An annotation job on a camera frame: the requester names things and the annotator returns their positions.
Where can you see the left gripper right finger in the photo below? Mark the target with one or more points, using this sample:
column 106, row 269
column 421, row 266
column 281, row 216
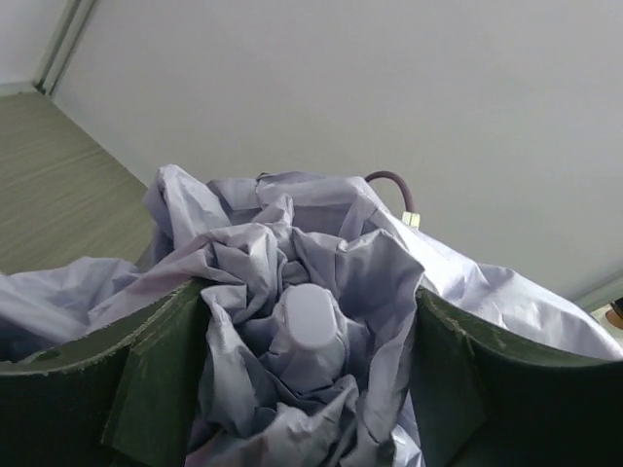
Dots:
column 484, row 396

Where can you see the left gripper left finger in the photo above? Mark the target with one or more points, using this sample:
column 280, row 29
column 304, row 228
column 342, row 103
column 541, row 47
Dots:
column 124, row 395

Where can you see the lavender folding umbrella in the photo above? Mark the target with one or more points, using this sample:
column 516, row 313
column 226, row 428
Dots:
column 311, row 291

